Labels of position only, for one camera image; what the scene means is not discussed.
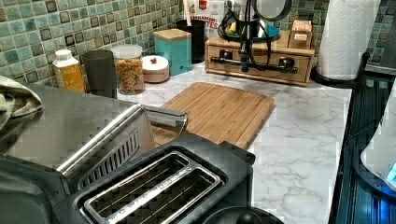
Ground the clear jar of pasta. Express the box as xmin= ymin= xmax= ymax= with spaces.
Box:
xmin=111 ymin=44 xmax=145 ymax=94

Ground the dark grey cylindrical canister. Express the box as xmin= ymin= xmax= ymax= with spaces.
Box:
xmin=82 ymin=49 xmax=117 ymax=99

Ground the wooden drawer with black handle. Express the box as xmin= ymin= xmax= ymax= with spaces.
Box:
xmin=205 ymin=46 xmax=311 ymax=86

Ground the black paper towel holder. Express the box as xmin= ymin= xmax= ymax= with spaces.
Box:
xmin=310 ymin=52 xmax=370 ymax=90

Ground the black lid with knob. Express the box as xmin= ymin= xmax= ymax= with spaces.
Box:
xmin=203 ymin=206 xmax=284 ymax=224

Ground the wooden drawer cabinet box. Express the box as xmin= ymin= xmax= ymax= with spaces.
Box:
xmin=205 ymin=31 xmax=315 ymax=87

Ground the teal plate on cabinet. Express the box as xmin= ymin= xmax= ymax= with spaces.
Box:
xmin=218 ymin=25 xmax=280 ymax=43

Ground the teal canister with wooden lid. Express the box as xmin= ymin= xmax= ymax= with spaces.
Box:
xmin=154 ymin=29 xmax=192 ymax=77

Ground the black utensil holder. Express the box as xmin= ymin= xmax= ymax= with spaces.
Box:
xmin=175 ymin=0 xmax=205 ymax=64

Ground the white cereal box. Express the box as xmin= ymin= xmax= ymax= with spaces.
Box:
xmin=188 ymin=0 xmax=225 ymax=39

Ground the silver toaster oven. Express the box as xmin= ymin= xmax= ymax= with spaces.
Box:
xmin=1 ymin=85 xmax=188 ymax=224

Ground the bamboo cutting board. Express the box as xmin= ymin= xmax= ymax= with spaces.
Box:
xmin=163 ymin=82 xmax=275 ymax=149

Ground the black two-slot toaster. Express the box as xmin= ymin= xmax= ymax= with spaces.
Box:
xmin=54 ymin=134 xmax=255 ymax=224

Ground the orange bottle with white cap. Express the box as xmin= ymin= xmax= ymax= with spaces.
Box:
xmin=52 ymin=49 xmax=85 ymax=92

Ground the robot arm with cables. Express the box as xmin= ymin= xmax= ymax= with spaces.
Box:
xmin=218 ymin=0 xmax=292 ymax=62

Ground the pink round ceramic container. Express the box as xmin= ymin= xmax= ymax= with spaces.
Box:
xmin=142 ymin=55 xmax=169 ymax=83

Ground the white paper towel roll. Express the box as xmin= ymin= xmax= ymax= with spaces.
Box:
xmin=317 ymin=0 xmax=381 ymax=77

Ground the wooden tea bag holder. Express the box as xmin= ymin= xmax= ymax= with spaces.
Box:
xmin=289 ymin=20 xmax=313 ymax=49

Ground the green cloth towel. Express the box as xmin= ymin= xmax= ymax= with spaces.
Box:
xmin=0 ymin=76 xmax=42 ymax=128

